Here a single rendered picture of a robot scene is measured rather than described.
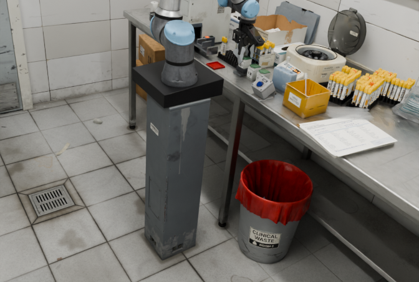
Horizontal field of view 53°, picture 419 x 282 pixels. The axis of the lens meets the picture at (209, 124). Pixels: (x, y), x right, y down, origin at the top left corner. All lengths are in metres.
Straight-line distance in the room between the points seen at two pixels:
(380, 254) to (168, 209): 0.99
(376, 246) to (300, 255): 0.42
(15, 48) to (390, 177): 2.62
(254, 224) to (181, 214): 0.36
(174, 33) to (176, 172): 0.62
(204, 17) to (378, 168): 1.21
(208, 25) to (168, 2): 0.61
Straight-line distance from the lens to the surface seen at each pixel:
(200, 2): 2.26
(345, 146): 1.61
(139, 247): 2.31
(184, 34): 1.65
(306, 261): 2.38
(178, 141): 1.80
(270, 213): 2.01
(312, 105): 1.75
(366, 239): 2.21
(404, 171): 1.61
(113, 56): 3.66
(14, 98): 3.48
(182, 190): 1.99
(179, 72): 1.70
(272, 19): 2.54
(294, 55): 2.08
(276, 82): 1.93
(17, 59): 3.36
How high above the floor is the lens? 1.69
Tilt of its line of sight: 31 degrees down
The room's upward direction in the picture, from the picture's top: 6 degrees clockwise
